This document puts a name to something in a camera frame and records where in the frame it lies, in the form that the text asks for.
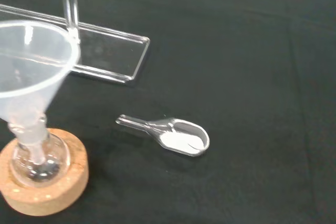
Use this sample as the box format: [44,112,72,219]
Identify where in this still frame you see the clear acrylic funnel stand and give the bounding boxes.
[0,0,151,84]

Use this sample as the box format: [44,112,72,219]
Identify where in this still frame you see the translucent plastic funnel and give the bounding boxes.
[0,20,81,166]

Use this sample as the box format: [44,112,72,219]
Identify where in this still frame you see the glass round-bottom flask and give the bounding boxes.
[8,119,72,186]

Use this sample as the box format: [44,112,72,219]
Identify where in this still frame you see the black bench cloth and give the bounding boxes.
[0,0,336,224]

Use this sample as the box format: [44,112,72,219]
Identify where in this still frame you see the cork ring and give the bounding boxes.
[0,127,90,217]

